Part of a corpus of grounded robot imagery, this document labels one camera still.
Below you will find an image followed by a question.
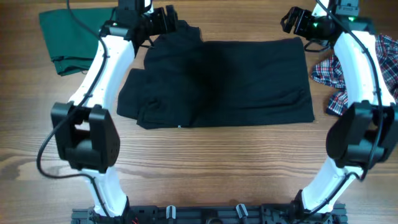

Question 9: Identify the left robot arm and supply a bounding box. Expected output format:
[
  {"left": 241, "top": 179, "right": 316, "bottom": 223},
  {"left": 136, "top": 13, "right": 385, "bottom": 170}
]
[{"left": 51, "top": 1, "right": 178, "bottom": 223}]

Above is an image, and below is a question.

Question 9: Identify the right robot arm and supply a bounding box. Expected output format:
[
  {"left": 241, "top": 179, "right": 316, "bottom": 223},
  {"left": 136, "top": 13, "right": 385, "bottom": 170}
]
[{"left": 280, "top": 1, "right": 397, "bottom": 223}]

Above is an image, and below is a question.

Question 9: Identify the black t-shirt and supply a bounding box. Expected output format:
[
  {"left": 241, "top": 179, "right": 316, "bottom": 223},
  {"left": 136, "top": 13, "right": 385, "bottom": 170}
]
[{"left": 116, "top": 21, "right": 315, "bottom": 129}]

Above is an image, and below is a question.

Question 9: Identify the red plaid shirt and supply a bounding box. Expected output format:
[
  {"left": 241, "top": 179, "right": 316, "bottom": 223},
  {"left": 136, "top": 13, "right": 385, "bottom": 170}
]
[{"left": 311, "top": 35, "right": 397, "bottom": 116}]

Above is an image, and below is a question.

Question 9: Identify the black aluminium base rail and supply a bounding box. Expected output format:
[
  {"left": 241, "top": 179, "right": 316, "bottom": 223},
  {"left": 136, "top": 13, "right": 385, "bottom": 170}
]
[{"left": 71, "top": 203, "right": 348, "bottom": 224}]

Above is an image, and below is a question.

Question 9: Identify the folded green cloth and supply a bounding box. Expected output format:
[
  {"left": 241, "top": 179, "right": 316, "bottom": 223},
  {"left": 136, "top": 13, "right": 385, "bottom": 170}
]
[{"left": 39, "top": 7, "right": 115, "bottom": 76}]

